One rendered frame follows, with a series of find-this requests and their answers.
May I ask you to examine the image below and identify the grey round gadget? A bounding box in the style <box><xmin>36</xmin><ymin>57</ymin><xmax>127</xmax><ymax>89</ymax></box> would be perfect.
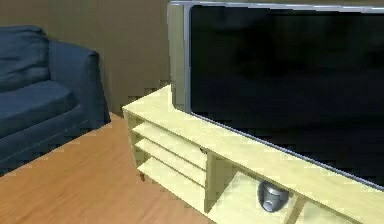
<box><xmin>256</xmin><ymin>180</ymin><xmax>290</xmax><ymax>213</ymax></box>

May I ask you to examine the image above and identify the dark blue sofa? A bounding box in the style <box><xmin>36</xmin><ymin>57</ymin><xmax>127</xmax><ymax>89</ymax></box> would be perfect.
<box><xmin>0</xmin><ymin>25</ymin><xmax>111</xmax><ymax>177</ymax></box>

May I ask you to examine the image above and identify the black television set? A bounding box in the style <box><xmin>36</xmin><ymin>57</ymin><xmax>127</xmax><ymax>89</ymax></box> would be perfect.
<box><xmin>166</xmin><ymin>0</ymin><xmax>384</xmax><ymax>192</ymax></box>

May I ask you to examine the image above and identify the pale wooden television stand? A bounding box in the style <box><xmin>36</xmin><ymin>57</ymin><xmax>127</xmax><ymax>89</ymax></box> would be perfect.
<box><xmin>122</xmin><ymin>84</ymin><xmax>384</xmax><ymax>224</ymax></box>

